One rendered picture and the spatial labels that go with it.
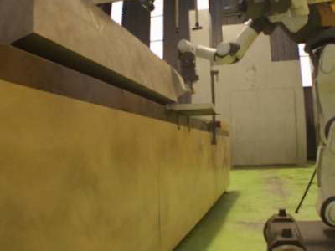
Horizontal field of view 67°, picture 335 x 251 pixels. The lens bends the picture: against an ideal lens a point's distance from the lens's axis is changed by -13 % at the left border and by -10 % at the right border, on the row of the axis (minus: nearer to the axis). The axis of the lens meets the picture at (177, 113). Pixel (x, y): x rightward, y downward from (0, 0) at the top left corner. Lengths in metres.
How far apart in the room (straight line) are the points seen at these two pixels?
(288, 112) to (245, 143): 1.26
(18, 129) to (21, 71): 0.11
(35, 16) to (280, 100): 6.59
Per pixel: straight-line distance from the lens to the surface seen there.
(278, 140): 6.88
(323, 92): 1.32
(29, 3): 0.65
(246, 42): 1.55
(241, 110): 6.94
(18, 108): 0.56
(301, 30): 1.39
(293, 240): 1.18
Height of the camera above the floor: 0.59
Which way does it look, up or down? 7 degrees up
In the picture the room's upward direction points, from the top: 1 degrees counter-clockwise
